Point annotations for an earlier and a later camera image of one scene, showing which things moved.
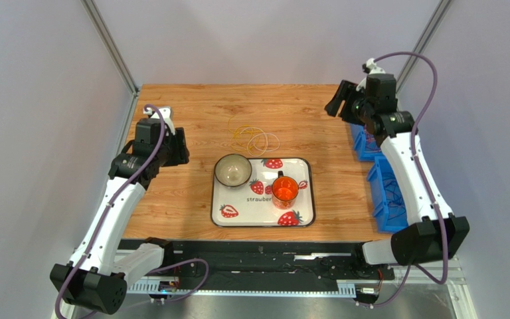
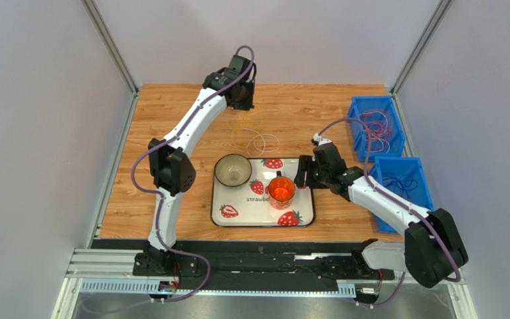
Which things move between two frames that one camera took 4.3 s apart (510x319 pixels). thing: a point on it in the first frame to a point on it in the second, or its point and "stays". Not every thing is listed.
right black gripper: x=346 y=105 to x=307 y=171
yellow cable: x=230 y=143 to x=243 y=127
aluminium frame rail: x=453 y=278 stays
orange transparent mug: x=284 y=191 stays
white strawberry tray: x=252 y=205 stays
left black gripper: x=181 y=153 to x=249 y=104
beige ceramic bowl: x=233 y=170 stays
